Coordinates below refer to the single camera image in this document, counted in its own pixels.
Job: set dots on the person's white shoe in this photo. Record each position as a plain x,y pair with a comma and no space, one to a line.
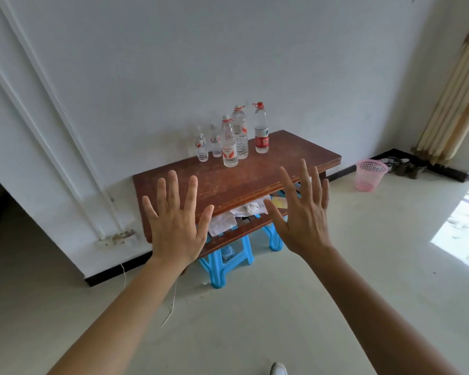
278,370

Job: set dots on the person's left forearm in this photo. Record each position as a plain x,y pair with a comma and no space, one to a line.
121,320

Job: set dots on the small white-capped water bottle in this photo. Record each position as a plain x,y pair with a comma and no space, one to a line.
202,152
215,148

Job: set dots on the red label red cap bottle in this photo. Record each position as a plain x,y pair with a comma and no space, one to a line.
262,142

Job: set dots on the dark red wooden table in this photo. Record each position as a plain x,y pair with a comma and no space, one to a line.
238,175

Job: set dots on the person's left hand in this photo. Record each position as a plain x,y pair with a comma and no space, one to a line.
176,238

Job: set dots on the beige curtain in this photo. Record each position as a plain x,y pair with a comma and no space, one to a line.
453,113

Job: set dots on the blue plastic stool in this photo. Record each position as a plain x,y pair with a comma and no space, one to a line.
273,238
219,269

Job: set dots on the person's right hand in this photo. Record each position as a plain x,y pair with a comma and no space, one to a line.
306,226

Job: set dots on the yellow cloth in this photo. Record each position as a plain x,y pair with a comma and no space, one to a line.
279,203

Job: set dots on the white rag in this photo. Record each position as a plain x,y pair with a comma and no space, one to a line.
250,208
221,224

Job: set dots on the person's right forearm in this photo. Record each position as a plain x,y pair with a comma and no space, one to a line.
375,308

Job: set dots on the pink plastic basket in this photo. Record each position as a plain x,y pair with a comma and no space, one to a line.
369,179

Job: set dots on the white door frame trim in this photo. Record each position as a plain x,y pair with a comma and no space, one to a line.
43,121

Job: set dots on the cluster of dark shoes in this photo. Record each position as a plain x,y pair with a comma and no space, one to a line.
404,167

